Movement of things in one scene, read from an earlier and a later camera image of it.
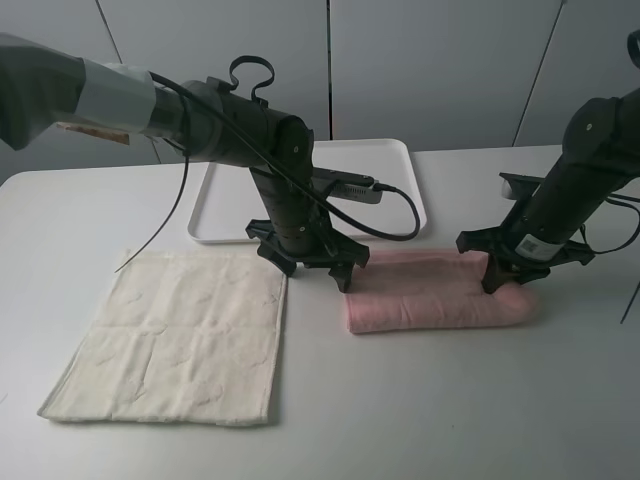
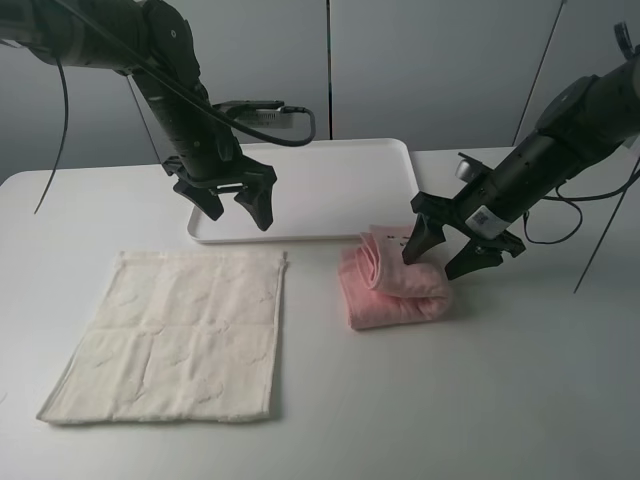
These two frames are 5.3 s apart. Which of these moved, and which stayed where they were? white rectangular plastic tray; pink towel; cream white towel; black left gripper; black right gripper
Moved: pink towel; black left gripper; black right gripper
Stayed: white rectangular plastic tray; cream white towel
